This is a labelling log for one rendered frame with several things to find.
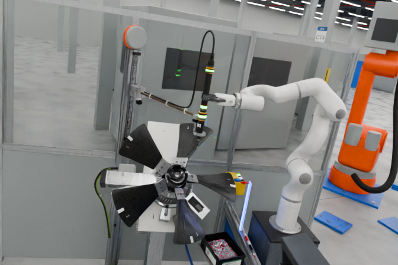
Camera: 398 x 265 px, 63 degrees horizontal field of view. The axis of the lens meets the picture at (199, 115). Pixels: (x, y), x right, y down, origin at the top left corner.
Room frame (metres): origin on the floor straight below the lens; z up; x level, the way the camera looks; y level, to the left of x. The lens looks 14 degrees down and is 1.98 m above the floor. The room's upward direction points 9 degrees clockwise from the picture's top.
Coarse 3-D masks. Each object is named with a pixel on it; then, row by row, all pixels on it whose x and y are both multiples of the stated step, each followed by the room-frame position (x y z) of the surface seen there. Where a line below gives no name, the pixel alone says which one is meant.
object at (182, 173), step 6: (168, 168) 1.62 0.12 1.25; (174, 168) 1.63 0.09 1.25; (180, 168) 1.64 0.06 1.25; (168, 174) 1.60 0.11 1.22; (174, 174) 1.61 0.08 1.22; (180, 174) 1.62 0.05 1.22; (186, 174) 1.62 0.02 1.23; (168, 180) 1.58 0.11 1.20; (174, 180) 1.59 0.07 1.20; (180, 180) 1.60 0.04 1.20; (186, 180) 1.60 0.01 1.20; (168, 186) 1.66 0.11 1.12; (174, 186) 1.59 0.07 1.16; (180, 186) 1.61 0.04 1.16; (174, 192) 1.65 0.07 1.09
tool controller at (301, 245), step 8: (288, 240) 1.15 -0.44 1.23; (296, 240) 1.15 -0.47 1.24; (304, 240) 1.14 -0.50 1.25; (288, 248) 1.10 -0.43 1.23; (296, 248) 1.10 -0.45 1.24; (304, 248) 1.10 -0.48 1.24; (312, 248) 1.10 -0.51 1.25; (288, 256) 1.09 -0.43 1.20; (296, 256) 1.06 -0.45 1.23; (304, 256) 1.06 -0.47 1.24; (312, 256) 1.05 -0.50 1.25; (320, 256) 1.05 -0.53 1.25; (288, 264) 1.09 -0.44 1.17; (296, 264) 1.03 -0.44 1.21; (304, 264) 1.02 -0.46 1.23; (312, 264) 1.01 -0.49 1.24; (320, 264) 1.01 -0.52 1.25; (328, 264) 1.01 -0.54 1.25
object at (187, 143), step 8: (184, 128) 1.88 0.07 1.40; (192, 128) 1.86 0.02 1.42; (208, 128) 1.84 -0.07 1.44; (184, 136) 1.85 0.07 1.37; (192, 136) 1.82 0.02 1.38; (208, 136) 1.80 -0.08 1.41; (184, 144) 1.80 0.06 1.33; (192, 144) 1.77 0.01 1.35; (200, 144) 1.76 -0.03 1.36; (184, 152) 1.75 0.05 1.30; (192, 152) 1.73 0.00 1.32
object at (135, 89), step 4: (132, 84) 2.13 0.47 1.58; (136, 84) 2.15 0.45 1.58; (132, 88) 2.09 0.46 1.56; (136, 88) 2.06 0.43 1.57; (140, 88) 2.07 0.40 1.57; (144, 88) 2.09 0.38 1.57; (132, 92) 2.09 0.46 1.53; (136, 92) 2.05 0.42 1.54; (136, 96) 2.05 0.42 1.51; (140, 96) 2.07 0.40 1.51; (144, 96) 2.09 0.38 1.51
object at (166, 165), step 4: (160, 160) 1.68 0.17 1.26; (164, 160) 1.67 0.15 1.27; (160, 164) 1.68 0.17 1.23; (164, 164) 1.67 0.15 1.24; (168, 164) 1.67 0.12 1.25; (156, 168) 1.69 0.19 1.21; (160, 168) 1.68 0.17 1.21; (164, 168) 1.67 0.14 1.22; (160, 172) 1.68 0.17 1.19; (164, 172) 1.67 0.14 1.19
